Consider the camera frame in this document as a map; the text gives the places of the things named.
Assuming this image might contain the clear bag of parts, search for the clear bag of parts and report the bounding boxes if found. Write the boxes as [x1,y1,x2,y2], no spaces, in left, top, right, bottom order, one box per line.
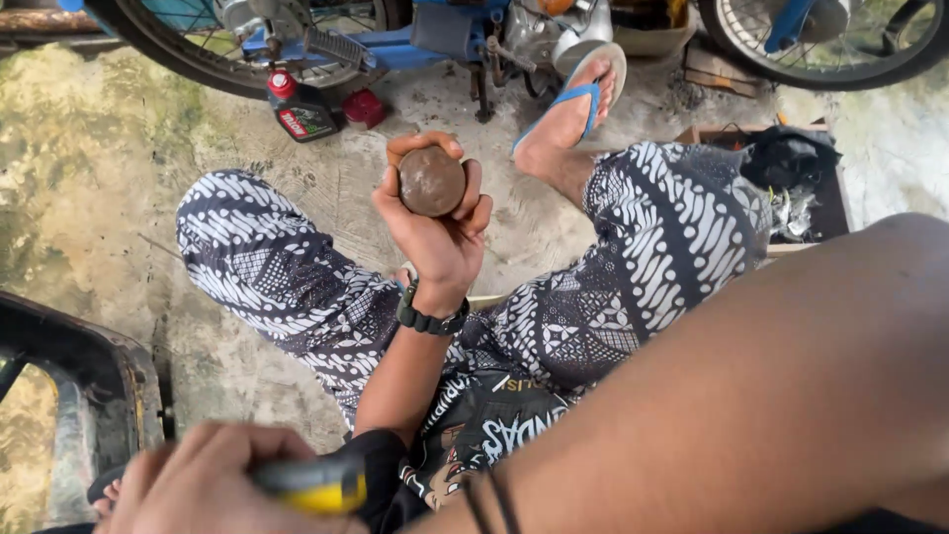
[766,185,822,243]

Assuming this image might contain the black wrist watch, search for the black wrist watch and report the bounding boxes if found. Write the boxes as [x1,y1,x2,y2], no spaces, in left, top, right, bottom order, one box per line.
[395,279,471,337]

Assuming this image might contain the blue motorcycle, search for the blue motorcycle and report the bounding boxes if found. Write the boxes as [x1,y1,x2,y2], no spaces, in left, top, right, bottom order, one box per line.
[58,0,949,126]

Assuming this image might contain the small red container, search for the small red container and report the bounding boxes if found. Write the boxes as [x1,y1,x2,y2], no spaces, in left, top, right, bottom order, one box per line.
[342,88,387,132]

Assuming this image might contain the black printed shirt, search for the black printed shirt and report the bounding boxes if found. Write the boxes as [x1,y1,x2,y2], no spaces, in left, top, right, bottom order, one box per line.
[337,367,573,534]

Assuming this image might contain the person's right foot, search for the person's right foot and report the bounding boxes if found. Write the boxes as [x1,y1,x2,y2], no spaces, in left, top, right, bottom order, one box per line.
[513,58,618,158]

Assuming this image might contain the wooden box of parts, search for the wooden box of parts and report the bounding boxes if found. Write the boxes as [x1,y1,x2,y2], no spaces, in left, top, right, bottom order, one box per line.
[673,119,852,259]

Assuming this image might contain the blue flip-flop sandal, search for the blue flip-flop sandal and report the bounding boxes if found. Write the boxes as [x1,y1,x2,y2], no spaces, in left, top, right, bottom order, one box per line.
[511,42,628,155]

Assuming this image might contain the black cloth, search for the black cloth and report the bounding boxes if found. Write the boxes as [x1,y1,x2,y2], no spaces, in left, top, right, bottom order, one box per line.
[740,125,844,191]

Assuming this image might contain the wooden block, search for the wooden block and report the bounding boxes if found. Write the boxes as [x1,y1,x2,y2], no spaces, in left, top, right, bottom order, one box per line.
[682,41,766,99]

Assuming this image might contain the yellow black tool handle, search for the yellow black tool handle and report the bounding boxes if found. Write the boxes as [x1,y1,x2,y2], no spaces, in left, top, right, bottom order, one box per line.
[251,454,369,517]

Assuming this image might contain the black oil bottle red cap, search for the black oil bottle red cap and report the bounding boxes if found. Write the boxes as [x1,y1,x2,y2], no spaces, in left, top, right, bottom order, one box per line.
[266,70,344,144]

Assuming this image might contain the cardboard box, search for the cardboard box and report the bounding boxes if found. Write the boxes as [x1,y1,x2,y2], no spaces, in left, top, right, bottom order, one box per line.
[612,0,699,58]

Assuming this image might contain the black cord bracelets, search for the black cord bracelets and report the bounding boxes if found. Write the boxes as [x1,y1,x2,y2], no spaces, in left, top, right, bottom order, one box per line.
[461,466,523,534]

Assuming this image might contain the black white batik trousers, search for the black white batik trousers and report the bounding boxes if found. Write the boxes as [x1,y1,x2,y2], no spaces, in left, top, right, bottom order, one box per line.
[175,141,774,431]

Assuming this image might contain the brown round rusty part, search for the brown round rusty part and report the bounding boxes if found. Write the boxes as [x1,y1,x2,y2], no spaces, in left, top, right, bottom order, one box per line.
[398,145,467,218]

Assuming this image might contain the person's left hand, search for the person's left hand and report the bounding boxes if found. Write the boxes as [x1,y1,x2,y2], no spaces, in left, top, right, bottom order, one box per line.
[371,131,495,312]

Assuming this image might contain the black vehicle body panel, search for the black vehicle body panel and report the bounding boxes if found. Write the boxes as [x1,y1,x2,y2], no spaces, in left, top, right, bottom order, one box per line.
[0,290,169,534]

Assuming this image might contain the spoked motorcycle wheel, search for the spoked motorcycle wheel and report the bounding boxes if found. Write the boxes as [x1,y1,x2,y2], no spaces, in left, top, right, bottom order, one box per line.
[85,0,405,101]
[697,0,949,92]

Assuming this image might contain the person's right hand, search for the person's right hand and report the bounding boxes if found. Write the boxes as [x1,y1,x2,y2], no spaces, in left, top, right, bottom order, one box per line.
[95,421,372,534]

